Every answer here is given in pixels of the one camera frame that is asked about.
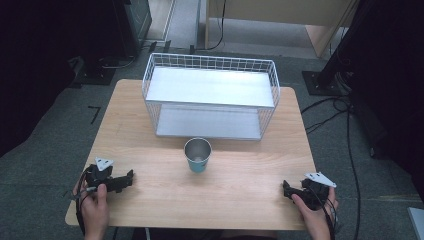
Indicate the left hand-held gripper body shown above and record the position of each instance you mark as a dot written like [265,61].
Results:
[98,176]

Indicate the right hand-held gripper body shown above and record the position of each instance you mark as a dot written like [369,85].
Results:
[316,191]

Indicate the blue cup with metal inside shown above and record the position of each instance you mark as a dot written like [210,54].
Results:
[197,163]

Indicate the person's right hand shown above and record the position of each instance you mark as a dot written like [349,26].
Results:
[313,216]

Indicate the person's left hand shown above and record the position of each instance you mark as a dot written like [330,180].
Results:
[95,208]

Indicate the person's dark clothing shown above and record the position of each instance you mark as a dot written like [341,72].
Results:
[203,235]

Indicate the black stand base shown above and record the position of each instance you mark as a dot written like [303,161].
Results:
[93,75]

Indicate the pale grey flat panel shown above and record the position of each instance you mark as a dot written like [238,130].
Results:
[417,222]

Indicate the dark cabinet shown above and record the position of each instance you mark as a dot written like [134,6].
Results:
[133,23]

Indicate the beige wooden cabinet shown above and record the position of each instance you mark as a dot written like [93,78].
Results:
[276,13]

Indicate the black stand with base plate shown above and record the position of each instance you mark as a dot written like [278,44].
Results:
[328,71]

